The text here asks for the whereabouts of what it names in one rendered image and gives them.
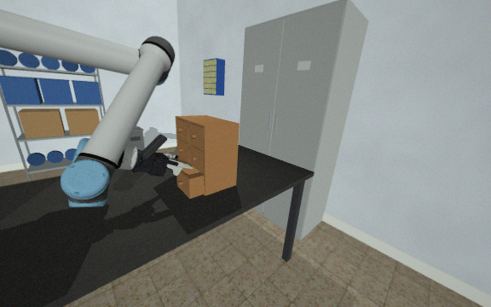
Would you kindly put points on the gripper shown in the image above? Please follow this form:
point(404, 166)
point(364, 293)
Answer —
point(157, 164)

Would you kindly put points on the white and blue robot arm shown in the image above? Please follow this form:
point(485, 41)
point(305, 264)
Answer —
point(149, 66)

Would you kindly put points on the tan wooden chest of drawers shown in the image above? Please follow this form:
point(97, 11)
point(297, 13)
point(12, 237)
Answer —
point(221, 142)

